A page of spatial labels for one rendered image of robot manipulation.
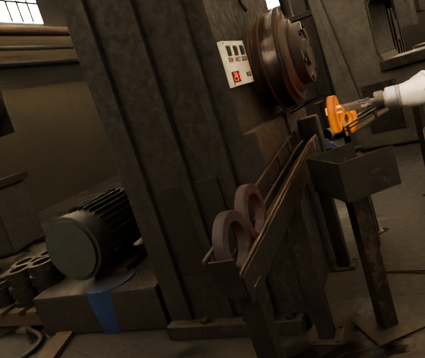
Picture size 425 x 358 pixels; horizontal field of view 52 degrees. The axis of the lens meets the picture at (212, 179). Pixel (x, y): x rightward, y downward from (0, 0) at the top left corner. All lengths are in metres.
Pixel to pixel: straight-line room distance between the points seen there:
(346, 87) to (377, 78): 0.33
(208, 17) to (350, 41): 3.20
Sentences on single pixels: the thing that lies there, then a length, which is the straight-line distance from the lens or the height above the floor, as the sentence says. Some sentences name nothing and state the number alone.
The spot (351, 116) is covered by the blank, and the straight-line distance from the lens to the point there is 2.64.
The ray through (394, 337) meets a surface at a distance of 1.85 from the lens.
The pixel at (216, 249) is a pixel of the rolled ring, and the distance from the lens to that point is 1.11.
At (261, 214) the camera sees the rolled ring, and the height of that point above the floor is 0.65.
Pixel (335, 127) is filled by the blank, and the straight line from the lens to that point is 1.87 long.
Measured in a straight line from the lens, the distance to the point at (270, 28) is 1.97.
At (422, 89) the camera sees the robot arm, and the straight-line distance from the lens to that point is 1.85.
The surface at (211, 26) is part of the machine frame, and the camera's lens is 1.75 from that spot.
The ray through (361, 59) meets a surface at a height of 0.96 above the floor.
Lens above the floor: 1.05
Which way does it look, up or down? 10 degrees down
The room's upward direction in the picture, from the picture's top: 18 degrees counter-clockwise
